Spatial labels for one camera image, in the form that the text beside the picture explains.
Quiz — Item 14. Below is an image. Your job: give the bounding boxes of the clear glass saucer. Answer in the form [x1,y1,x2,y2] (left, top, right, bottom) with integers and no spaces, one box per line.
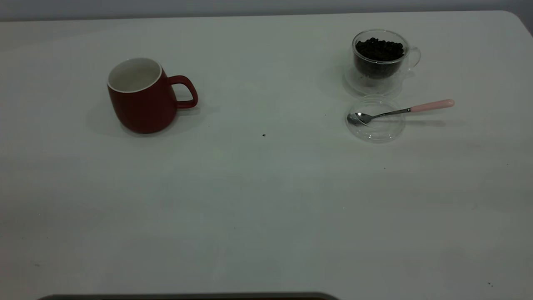
[343,62,404,97]

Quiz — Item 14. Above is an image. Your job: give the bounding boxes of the metal spoon with pink handle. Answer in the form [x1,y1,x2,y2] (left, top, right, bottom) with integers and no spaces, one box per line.
[347,99,455,127]

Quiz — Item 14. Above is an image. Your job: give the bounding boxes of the clear round plastic lid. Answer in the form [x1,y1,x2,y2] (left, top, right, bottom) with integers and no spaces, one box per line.
[346,95,406,143]

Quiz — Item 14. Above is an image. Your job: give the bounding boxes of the dark coffee beans pile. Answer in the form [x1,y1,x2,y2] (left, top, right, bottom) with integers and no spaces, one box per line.
[355,37,405,79]

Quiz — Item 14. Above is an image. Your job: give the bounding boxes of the clear glass cup with handle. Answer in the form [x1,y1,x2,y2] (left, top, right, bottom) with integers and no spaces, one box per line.
[352,29,421,91]

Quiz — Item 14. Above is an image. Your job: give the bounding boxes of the red ceramic mug white inside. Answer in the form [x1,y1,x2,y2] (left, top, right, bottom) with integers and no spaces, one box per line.
[107,57,199,135]

